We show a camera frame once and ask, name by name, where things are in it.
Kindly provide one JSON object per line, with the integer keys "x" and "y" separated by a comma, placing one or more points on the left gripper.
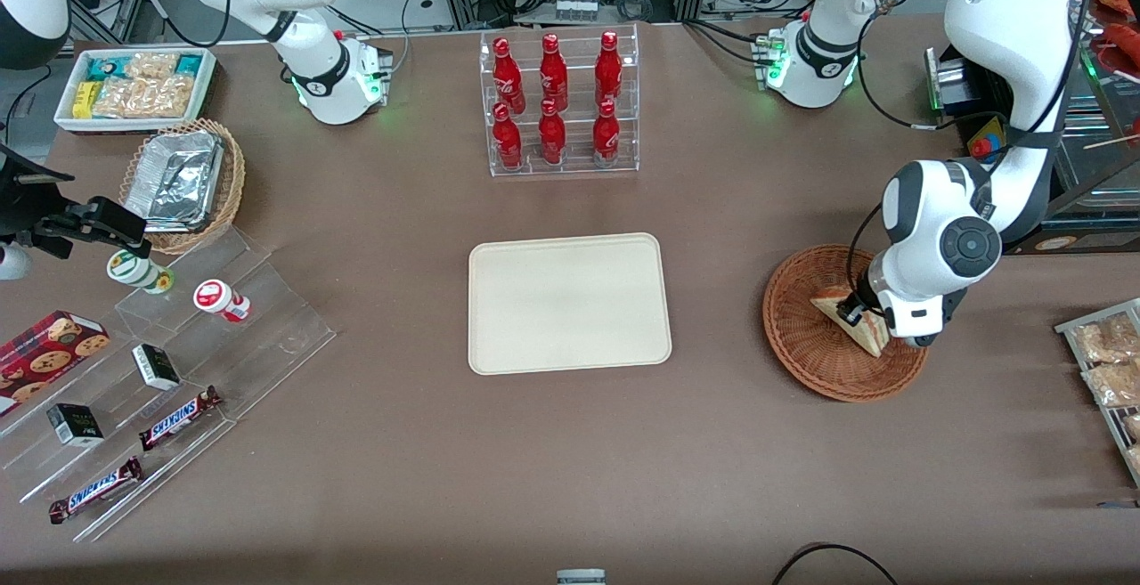
{"x": 852, "y": 308}

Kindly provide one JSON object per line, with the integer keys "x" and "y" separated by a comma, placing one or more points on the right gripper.
{"x": 20, "y": 211}

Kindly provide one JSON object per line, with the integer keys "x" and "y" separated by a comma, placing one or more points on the triangle sandwich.
{"x": 859, "y": 327}

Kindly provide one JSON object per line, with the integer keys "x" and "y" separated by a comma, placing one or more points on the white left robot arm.
{"x": 1006, "y": 33}

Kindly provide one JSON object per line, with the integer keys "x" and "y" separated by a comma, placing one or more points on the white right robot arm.
{"x": 329, "y": 77}

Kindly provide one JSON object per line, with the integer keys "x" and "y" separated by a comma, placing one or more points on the aluminium foil tray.
{"x": 174, "y": 180}

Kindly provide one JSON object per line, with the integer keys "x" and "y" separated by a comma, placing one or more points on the brown round wicker basket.
{"x": 819, "y": 362}

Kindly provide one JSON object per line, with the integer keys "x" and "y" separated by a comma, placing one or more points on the light tan wicker basket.
{"x": 227, "y": 184}

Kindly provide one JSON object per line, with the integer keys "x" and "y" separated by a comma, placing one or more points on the beige plastic tray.
{"x": 570, "y": 304}

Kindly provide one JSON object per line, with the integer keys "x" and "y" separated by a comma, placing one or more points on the green white drink bottle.
{"x": 138, "y": 271}

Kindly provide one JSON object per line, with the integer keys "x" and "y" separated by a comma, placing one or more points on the white rectangular snack bin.
{"x": 134, "y": 125}

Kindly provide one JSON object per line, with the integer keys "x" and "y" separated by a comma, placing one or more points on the yellow snack packet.
{"x": 85, "y": 100}

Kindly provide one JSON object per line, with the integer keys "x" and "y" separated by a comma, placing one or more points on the red cookie box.
{"x": 44, "y": 358}

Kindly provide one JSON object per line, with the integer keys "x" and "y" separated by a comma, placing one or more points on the large clear cracker bag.
{"x": 147, "y": 97}

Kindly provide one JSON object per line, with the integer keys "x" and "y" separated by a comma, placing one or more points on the red white drink bottle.
{"x": 218, "y": 298}

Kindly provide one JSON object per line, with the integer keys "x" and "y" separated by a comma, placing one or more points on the small black box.
{"x": 156, "y": 367}
{"x": 76, "y": 425}

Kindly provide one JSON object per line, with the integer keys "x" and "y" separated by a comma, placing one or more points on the teal snack packet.
{"x": 102, "y": 69}
{"x": 189, "y": 64}

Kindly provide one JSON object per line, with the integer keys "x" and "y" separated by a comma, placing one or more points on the small clear cracker bag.
{"x": 151, "y": 64}

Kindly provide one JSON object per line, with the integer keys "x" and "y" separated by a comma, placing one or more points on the clear bag of pastry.
{"x": 1109, "y": 340}
{"x": 1133, "y": 426}
{"x": 1118, "y": 385}

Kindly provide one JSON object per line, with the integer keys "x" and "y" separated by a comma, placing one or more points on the yellow emergency stop box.
{"x": 984, "y": 147}

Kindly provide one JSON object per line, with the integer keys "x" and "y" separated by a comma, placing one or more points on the Snickers chocolate bar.
{"x": 178, "y": 418}
{"x": 96, "y": 490}

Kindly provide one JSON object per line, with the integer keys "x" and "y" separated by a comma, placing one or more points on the clear acrylic step shelf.
{"x": 267, "y": 336}

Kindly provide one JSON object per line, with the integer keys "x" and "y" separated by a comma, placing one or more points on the glass display cabinet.
{"x": 1095, "y": 175}

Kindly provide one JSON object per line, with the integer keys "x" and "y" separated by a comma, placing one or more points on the black control box green light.
{"x": 957, "y": 86}

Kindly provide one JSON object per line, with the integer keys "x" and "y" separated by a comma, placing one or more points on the red cola bottle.
{"x": 508, "y": 77}
{"x": 508, "y": 144}
{"x": 608, "y": 73}
{"x": 552, "y": 140}
{"x": 606, "y": 140}
{"x": 553, "y": 77}

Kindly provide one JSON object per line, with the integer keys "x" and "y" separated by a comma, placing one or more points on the clear acrylic bottle rack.
{"x": 579, "y": 168}

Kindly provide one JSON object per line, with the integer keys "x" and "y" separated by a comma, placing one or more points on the small grey device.
{"x": 581, "y": 578}

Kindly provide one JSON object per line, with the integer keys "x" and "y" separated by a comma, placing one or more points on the white power strip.
{"x": 574, "y": 8}

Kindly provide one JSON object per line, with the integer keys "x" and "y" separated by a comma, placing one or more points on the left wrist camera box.
{"x": 850, "y": 309}

